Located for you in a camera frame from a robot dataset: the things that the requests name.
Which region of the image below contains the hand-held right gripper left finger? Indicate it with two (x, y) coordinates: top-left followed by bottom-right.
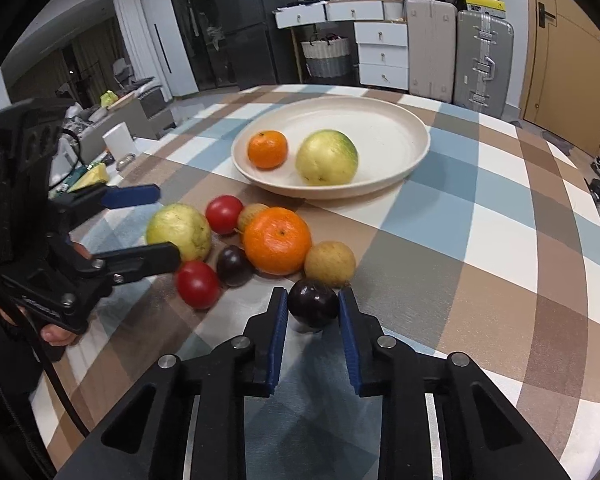
(55, 287), (289, 480)

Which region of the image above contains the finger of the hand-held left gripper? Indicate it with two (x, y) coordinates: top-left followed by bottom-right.
(50, 183), (161, 231)
(67, 241), (182, 286)

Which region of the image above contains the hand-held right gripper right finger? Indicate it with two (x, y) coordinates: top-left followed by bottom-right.
(337, 287), (573, 480)

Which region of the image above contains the yellow guava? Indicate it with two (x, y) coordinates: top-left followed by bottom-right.
(145, 203), (213, 263)

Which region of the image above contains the dark purple plum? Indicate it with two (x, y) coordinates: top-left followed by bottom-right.
(216, 245), (255, 288)
(287, 278), (341, 332)

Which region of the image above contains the red tomato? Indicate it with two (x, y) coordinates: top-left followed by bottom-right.
(205, 194), (244, 236)
(175, 260), (222, 310)

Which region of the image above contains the brown longan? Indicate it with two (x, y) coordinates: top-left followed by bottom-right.
(237, 203), (271, 233)
(304, 241), (357, 288)

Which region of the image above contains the large orange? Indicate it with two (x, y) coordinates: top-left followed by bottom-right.
(243, 207), (313, 277)

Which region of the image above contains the green patched guava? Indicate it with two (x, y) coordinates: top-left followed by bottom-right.
(295, 129), (359, 187)

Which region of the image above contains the cream ceramic plate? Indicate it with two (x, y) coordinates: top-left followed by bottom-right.
(231, 96), (431, 201)

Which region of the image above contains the person's left forearm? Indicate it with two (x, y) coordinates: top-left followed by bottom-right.
(0, 305), (61, 480)

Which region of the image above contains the person's left hand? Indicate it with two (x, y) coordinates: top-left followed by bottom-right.
(20, 241), (90, 347)

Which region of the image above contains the yellow green sponge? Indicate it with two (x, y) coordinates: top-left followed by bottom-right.
(67, 162), (110, 193)

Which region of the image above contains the white box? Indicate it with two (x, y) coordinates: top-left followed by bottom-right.
(102, 124), (138, 158)

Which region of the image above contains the grey low cabinet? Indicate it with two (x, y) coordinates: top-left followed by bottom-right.
(80, 85), (177, 161)

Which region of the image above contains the grey office chair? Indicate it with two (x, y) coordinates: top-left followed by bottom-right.
(112, 59), (136, 92)

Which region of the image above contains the small orange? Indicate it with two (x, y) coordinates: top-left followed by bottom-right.
(247, 130), (289, 170)

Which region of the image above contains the white curtain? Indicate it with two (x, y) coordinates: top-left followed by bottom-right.
(111, 0), (153, 86)

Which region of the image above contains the dark grey refrigerator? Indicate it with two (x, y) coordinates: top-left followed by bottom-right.
(209, 0), (306, 90)

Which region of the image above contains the woven basket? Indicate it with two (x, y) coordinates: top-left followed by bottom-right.
(300, 33), (352, 78)

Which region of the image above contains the white drawer desk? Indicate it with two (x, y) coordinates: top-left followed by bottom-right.
(274, 0), (411, 92)

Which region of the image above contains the beige suitcase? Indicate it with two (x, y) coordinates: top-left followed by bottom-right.
(406, 0), (458, 103)

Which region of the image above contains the silver suitcase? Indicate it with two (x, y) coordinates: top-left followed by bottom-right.
(452, 9), (515, 117)

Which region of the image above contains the wooden door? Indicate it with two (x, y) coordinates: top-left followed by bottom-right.
(522, 0), (600, 158)

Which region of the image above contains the yellow black box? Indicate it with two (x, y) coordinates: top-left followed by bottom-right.
(464, 0), (507, 17)

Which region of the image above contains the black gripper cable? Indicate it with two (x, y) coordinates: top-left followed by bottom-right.
(0, 305), (90, 438)

